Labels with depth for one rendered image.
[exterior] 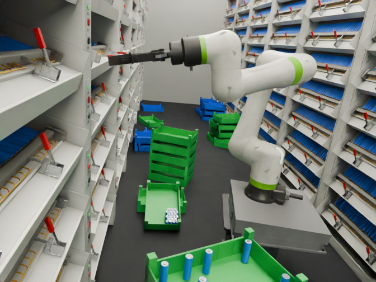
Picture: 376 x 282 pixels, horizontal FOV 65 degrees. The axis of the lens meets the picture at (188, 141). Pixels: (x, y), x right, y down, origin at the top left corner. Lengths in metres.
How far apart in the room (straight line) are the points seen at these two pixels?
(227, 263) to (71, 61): 0.64
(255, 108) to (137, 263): 0.91
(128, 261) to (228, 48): 1.07
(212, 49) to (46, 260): 0.73
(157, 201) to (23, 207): 1.36
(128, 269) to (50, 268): 0.81
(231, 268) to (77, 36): 0.68
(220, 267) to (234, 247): 0.07
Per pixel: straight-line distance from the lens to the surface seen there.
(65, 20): 0.79
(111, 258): 1.58
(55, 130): 0.82
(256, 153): 1.34
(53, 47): 0.80
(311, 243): 1.33
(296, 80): 1.28
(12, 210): 0.56
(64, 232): 0.83
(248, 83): 1.06
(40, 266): 0.74
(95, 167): 1.12
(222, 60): 0.99
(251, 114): 1.41
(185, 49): 0.98
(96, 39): 1.48
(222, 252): 0.84
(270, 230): 1.26
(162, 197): 1.89
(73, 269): 1.02
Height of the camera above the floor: 1.02
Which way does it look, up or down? 18 degrees down
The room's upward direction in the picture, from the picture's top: 6 degrees clockwise
